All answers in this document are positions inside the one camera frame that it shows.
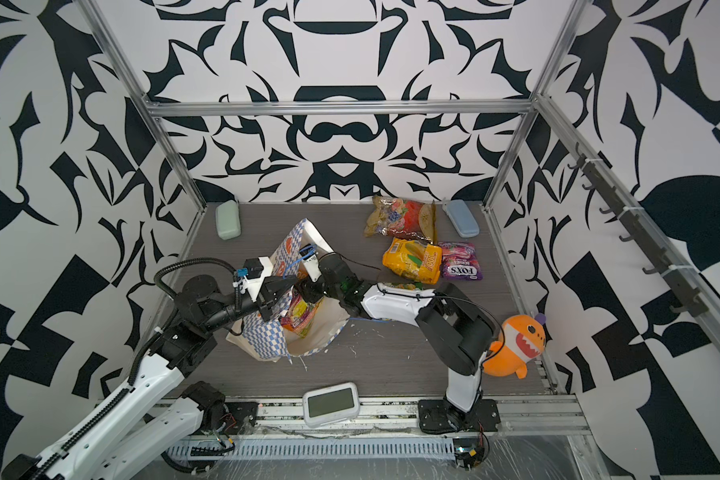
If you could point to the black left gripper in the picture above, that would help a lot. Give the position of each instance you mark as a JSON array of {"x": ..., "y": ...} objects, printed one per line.
[{"x": 266, "y": 297}]

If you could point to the orange shark plush toy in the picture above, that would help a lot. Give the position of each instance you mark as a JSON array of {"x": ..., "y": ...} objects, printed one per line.
[{"x": 522, "y": 339}]

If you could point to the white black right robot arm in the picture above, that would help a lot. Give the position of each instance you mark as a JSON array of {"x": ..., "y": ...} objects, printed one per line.
[{"x": 459, "y": 330}]

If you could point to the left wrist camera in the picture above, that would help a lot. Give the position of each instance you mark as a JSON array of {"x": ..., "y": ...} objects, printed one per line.
[{"x": 251, "y": 276}]

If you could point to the checkered paper bag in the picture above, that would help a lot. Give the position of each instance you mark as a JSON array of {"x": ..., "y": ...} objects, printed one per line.
[{"x": 269, "y": 341}]

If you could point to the orange Fox's fruits candy bag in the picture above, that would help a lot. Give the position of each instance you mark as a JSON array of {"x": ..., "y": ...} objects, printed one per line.
[{"x": 300, "y": 316}]

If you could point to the white slotted cable duct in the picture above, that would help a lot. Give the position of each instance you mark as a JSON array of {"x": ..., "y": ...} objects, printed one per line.
[{"x": 431, "y": 448}]

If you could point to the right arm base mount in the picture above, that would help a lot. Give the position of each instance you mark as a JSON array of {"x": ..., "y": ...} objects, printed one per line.
[{"x": 439, "y": 416}]

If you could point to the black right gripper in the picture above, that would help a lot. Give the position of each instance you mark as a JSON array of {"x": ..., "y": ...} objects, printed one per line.
[{"x": 309, "y": 290}]

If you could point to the white digital timer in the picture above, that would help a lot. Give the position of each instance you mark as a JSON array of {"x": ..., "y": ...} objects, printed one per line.
[{"x": 330, "y": 405}]

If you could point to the light blue case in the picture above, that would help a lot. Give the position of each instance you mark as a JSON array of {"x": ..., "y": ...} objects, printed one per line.
[{"x": 461, "y": 218}]

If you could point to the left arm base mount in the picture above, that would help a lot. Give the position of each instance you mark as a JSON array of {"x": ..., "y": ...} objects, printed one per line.
[{"x": 216, "y": 413}]

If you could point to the yellow snack bag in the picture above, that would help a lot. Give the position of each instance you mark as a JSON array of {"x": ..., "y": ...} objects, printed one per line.
[{"x": 414, "y": 260}]

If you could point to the purple candy bag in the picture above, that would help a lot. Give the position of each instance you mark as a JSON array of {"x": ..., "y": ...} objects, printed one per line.
[{"x": 459, "y": 261}]

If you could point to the black wall hook rail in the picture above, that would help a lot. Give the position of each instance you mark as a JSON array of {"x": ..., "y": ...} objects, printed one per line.
[{"x": 640, "y": 230}]

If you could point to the gold fruit gummy bag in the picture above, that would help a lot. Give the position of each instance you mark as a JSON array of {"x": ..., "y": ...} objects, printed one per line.
[{"x": 401, "y": 218}]

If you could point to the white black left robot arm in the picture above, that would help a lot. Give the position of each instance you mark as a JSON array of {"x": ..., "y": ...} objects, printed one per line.
[{"x": 114, "y": 441}]

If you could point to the green Fox's candy bag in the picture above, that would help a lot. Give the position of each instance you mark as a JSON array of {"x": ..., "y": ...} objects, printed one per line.
[{"x": 405, "y": 286}]

